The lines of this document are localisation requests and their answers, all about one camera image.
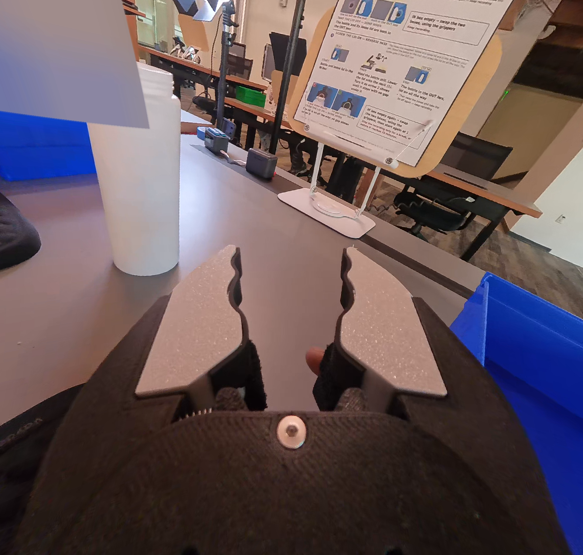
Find black office chair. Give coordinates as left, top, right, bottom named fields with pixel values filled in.
left=437, top=131, right=514, bottom=183
left=393, top=190, right=474, bottom=242

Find dark grey case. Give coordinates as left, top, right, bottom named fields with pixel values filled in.
left=246, top=148, right=278, bottom=181

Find person's black trousers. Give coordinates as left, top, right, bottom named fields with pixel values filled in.
left=0, top=382, right=87, bottom=555

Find cardboard box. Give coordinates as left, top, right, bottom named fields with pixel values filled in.
left=271, top=70, right=299, bottom=105

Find white plastic bottle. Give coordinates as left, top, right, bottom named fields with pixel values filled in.
left=87, top=62, right=182, bottom=277

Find blue plastic bin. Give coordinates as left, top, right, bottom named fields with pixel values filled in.
left=450, top=272, right=583, bottom=555
left=0, top=110, right=98, bottom=182

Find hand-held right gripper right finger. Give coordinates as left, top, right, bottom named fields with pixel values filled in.
left=334, top=247, right=448, bottom=417

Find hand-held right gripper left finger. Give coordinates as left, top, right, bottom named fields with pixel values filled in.
left=134, top=244, right=250, bottom=418

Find printed instruction sheet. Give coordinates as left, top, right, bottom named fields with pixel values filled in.
left=294, top=0, right=531, bottom=168

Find black light stand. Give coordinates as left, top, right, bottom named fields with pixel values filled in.
left=214, top=0, right=241, bottom=132

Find black monitor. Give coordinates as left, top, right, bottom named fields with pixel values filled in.
left=269, top=31, right=308, bottom=71

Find black tripod pole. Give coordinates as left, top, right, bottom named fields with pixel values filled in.
left=268, top=0, right=312, bottom=155

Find green plastic bin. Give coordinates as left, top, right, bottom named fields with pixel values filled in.
left=236, top=86, right=268, bottom=108

